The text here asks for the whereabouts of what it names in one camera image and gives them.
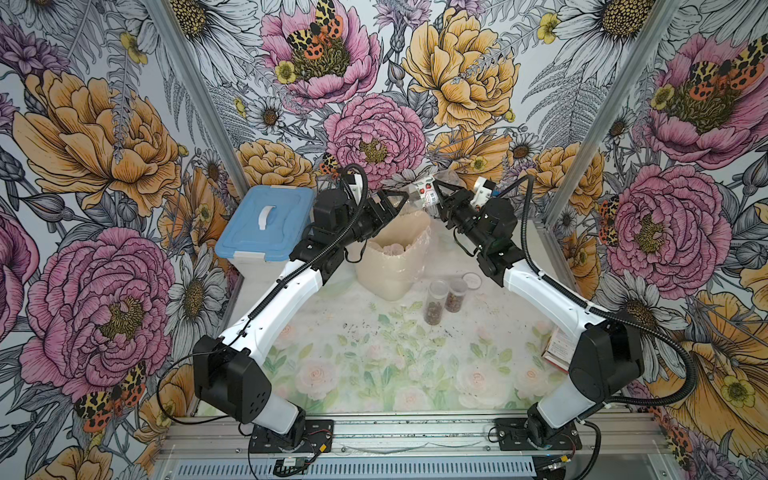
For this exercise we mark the clear jar with rose tea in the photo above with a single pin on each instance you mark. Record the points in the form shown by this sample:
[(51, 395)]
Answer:
[(424, 194)]

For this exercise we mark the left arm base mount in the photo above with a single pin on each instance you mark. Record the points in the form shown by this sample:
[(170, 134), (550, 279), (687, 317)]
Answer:
[(314, 436)]

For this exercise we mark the bin with pink bag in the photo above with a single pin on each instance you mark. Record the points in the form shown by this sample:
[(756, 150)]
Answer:
[(395, 259)]

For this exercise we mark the pink white paper packet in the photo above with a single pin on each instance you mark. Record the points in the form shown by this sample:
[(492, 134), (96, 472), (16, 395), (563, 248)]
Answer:
[(559, 350)]

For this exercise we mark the aluminium front rail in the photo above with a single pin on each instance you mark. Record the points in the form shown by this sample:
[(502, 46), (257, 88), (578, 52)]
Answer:
[(449, 445)]

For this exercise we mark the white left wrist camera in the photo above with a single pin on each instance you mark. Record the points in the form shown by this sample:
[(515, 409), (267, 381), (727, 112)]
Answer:
[(352, 185)]

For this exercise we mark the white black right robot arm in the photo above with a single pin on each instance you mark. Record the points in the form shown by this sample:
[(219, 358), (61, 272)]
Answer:
[(608, 354)]

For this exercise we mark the clear jar dried tea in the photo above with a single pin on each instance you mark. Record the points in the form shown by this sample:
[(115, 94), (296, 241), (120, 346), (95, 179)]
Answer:
[(434, 305)]

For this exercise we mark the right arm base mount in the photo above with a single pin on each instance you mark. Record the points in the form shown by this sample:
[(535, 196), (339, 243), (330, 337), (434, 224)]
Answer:
[(523, 434)]

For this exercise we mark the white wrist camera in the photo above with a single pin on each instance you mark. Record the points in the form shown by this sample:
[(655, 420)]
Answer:
[(352, 185), (483, 190)]

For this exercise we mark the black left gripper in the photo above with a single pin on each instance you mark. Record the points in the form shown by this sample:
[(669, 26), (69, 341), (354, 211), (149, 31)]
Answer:
[(382, 216)]

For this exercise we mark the white jar lid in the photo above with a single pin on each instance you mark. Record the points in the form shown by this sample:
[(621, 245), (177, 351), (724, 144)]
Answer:
[(472, 280)]

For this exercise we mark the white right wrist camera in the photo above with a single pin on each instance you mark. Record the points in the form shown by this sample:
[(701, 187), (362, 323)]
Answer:
[(483, 190)]

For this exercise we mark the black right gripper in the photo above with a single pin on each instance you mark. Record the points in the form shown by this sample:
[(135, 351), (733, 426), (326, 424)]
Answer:
[(451, 203)]

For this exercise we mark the blue lidded storage box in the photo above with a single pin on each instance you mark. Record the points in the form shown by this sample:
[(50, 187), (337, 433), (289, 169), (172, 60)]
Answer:
[(264, 229)]

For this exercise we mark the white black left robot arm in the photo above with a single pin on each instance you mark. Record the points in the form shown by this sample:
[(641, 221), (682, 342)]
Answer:
[(228, 370)]

